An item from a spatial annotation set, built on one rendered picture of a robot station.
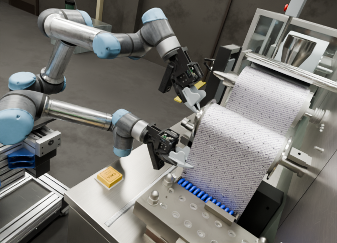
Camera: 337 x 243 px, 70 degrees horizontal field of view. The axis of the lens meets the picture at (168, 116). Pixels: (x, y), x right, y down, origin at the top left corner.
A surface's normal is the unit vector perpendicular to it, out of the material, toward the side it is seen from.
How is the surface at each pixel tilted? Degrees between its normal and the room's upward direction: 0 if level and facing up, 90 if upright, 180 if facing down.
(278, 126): 92
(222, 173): 90
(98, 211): 0
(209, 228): 0
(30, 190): 0
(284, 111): 92
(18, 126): 88
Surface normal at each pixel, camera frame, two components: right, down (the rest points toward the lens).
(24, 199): 0.24, -0.84
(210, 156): -0.55, 0.30
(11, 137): 0.43, 0.51
